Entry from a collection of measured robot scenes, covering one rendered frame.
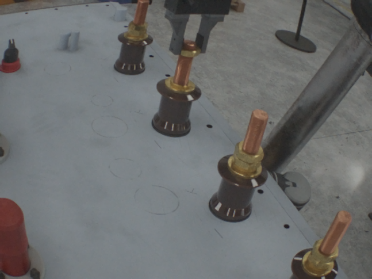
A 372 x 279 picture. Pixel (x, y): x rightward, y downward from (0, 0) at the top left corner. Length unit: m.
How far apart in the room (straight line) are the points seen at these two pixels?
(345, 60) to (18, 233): 0.86
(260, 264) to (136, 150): 0.37
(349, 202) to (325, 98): 2.37
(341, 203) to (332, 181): 0.25
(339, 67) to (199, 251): 0.58
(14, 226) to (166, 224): 0.35
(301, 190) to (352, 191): 2.39
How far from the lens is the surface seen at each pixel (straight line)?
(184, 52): 1.06
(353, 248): 3.21
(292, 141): 1.36
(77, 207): 0.92
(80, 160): 1.03
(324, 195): 3.53
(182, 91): 1.09
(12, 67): 1.34
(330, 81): 1.24
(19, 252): 0.73
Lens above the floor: 1.99
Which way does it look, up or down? 33 degrees down
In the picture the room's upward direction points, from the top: 13 degrees clockwise
